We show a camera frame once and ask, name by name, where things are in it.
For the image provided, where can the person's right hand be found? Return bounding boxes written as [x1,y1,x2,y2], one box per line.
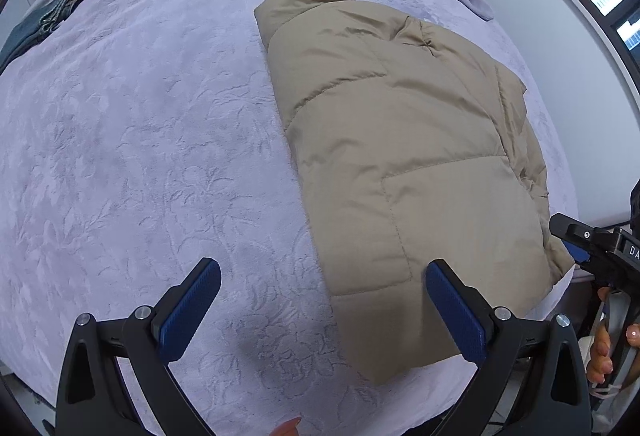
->
[586,286,640,387]

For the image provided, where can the dark denim clothes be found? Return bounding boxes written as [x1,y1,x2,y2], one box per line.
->
[0,0,92,73]

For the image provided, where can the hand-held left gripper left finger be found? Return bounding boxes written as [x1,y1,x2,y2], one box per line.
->
[50,257,222,436]

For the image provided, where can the lavender embossed bed cover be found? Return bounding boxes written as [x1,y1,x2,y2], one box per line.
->
[0,0,588,436]

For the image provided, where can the person's left hand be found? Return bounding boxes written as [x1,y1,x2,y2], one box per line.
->
[271,415,302,436]

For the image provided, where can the beige puffer jacket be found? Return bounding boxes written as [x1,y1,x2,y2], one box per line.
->
[254,0,576,387]

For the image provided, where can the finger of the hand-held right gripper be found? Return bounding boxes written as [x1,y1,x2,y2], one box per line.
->
[548,213,597,267]

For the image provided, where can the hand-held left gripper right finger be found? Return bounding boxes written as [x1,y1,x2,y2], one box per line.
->
[425,259,593,436]

